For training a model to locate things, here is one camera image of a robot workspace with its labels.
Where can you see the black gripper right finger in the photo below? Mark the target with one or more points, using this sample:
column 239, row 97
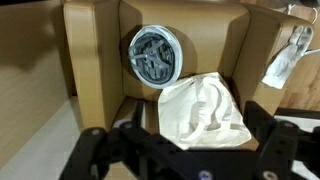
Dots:
column 277, row 143

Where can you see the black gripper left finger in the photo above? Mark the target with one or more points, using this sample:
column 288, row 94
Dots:
column 96, row 149

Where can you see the white glove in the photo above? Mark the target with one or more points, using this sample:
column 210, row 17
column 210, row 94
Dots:
column 285, row 61

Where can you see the white grey bicycle helmet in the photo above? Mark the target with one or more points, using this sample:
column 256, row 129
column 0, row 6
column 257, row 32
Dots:
column 155, row 56

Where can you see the cream canvas tote bag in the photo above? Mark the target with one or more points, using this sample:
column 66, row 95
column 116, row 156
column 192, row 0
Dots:
column 200, row 112

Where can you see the brown leather armchair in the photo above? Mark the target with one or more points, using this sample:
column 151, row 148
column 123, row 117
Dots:
column 238, row 41

